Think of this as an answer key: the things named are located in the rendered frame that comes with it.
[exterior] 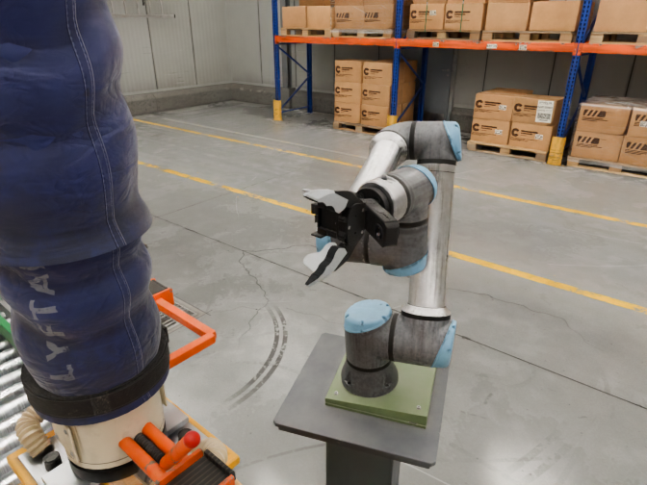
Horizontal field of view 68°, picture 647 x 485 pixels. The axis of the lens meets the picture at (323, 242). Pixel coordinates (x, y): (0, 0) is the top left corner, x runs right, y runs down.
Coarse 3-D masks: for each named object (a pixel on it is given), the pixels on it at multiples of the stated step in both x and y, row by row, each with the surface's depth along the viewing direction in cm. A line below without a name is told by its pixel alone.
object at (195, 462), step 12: (192, 456) 74; (204, 456) 76; (216, 456) 75; (180, 468) 73; (192, 468) 74; (204, 468) 74; (216, 468) 74; (228, 468) 73; (156, 480) 70; (168, 480) 72; (180, 480) 72; (192, 480) 72; (204, 480) 72; (216, 480) 72; (228, 480) 70
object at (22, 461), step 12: (48, 432) 96; (60, 444) 93; (12, 456) 91; (24, 456) 90; (36, 456) 90; (48, 456) 87; (60, 456) 88; (12, 468) 90; (24, 468) 89; (36, 468) 88; (48, 468) 87; (24, 480) 86; (36, 480) 86
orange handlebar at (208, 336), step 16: (160, 304) 117; (176, 320) 114; (192, 320) 111; (208, 336) 105; (176, 352) 100; (192, 352) 102; (144, 432) 82; (160, 432) 81; (128, 448) 78; (160, 448) 79; (144, 464) 75; (176, 464) 76
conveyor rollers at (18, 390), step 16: (0, 336) 224; (0, 352) 212; (16, 352) 214; (0, 368) 203; (16, 368) 207; (0, 384) 195; (16, 384) 193; (0, 400) 188; (16, 400) 185; (0, 416) 180; (16, 416) 178; (0, 432) 173; (0, 448) 166; (0, 464) 159; (0, 480) 153; (16, 480) 154
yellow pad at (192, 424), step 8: (168, 400) 104; (192, 424) 98; (176, 432) 96; (184, 432) 92; (200, 432) 96; (208, 432) 96; (176, 440) 94; (200, 440) 94; (232, 456) 91; (232, 464) 90
